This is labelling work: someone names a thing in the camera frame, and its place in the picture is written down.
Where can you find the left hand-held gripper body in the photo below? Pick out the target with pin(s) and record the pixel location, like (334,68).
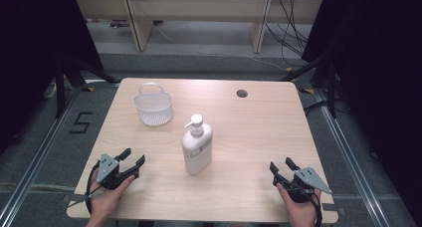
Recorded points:
(107,169)

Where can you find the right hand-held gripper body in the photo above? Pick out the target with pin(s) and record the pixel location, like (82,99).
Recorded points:
(308,180)

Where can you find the white plastic basket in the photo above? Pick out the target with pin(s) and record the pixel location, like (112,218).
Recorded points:
(154,107)

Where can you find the white pump bottle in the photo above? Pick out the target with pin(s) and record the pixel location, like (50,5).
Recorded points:
(196,150)

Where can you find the person's right hand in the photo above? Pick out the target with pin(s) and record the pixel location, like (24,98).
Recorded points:
(303,212)

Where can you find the person's left hand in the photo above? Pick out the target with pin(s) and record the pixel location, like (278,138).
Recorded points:
(103,202)

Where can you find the black tape floor mark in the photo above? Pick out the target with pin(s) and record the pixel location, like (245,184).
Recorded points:
(81,122)

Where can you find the black metal stand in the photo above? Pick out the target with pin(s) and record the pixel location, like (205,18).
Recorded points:
(331,87)
(60,87)

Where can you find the black curtain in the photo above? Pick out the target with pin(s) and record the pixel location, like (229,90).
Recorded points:
(33,54)
(381,71)

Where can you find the light wooden shelf unit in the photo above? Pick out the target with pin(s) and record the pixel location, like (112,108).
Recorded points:
(199,6)

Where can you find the aluminium floor rail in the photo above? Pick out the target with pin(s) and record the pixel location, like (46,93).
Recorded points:
(351,160)
(36,164)

